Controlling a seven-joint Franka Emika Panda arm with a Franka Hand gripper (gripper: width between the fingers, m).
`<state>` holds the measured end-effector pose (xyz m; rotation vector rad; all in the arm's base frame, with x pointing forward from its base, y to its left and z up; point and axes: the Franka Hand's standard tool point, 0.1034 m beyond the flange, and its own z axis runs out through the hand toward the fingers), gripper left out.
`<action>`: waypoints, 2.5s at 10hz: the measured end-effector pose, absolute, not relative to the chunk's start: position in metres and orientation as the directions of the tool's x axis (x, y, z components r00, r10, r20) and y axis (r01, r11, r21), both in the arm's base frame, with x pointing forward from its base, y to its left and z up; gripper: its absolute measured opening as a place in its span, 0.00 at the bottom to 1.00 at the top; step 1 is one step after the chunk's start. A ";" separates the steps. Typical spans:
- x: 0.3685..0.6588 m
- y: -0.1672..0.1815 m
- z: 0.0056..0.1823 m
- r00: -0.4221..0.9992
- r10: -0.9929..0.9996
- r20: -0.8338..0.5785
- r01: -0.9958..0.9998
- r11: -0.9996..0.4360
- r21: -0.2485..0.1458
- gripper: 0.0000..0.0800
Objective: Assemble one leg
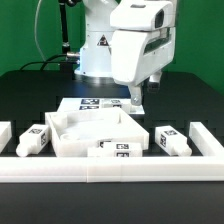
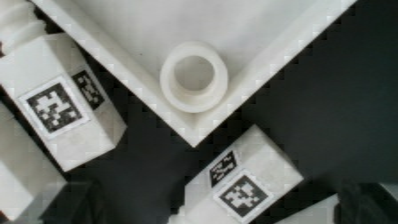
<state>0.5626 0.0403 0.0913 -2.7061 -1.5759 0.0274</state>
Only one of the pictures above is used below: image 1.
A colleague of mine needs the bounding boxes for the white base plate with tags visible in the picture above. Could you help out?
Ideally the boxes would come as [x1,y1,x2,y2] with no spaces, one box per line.
[58,98,145,115]

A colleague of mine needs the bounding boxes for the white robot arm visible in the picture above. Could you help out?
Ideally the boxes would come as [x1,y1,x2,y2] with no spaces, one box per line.
[75,0,178,106]

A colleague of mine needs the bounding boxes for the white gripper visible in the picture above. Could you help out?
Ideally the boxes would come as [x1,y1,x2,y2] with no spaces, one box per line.
[110,0,176,106]

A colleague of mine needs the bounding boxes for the black cables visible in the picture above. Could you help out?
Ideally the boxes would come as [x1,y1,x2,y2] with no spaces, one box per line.
[19,53,81,72]

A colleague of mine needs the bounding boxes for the white square tabletop tray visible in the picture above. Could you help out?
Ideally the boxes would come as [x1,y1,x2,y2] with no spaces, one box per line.
[45,107,149,157]

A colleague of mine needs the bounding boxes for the black camera pole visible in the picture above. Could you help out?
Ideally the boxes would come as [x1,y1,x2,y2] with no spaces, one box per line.
[58,0,75,73]

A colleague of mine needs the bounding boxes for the white thin cable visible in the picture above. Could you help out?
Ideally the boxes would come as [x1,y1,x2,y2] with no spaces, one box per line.
[34,0,48,63]

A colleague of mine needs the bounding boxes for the white U-shaped fence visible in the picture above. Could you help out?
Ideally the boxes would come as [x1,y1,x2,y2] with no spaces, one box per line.
[0,121,224,184]

